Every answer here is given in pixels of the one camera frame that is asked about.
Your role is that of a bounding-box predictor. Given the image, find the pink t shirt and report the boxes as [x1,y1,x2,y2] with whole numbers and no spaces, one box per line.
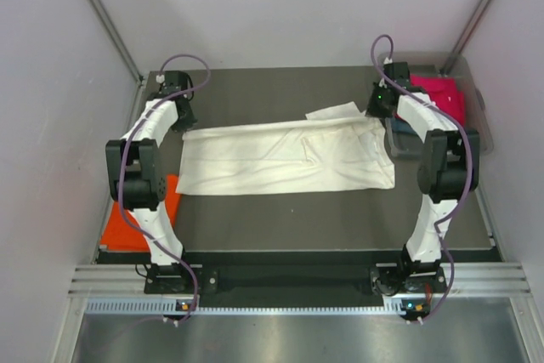
[411,75,466,126]

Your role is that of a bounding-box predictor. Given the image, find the grey slotted cable duct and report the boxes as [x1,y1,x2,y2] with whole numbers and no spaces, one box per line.
[85,297,423,316]

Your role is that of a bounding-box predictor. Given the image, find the clear plastic bin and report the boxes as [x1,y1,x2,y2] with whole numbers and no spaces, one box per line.
[385,52,494,160]

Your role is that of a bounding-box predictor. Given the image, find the aluminium frame rail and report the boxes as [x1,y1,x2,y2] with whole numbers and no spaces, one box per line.
[68,263,531,298]

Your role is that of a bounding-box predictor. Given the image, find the blue t shirt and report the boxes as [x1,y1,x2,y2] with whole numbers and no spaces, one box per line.
[390,118,417,135]

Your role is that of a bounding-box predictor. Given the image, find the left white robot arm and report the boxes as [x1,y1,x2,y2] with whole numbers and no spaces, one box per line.
[105,71,196,292]

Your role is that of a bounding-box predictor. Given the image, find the orange folded t shirt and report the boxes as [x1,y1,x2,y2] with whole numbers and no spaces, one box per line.
[99,174,181,252]

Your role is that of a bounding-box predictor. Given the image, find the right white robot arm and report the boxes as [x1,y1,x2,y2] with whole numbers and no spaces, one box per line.
[366,58,480,292]

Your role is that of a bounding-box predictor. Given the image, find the white t shirt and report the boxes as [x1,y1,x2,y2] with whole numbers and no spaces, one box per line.
[176,102,395,196]

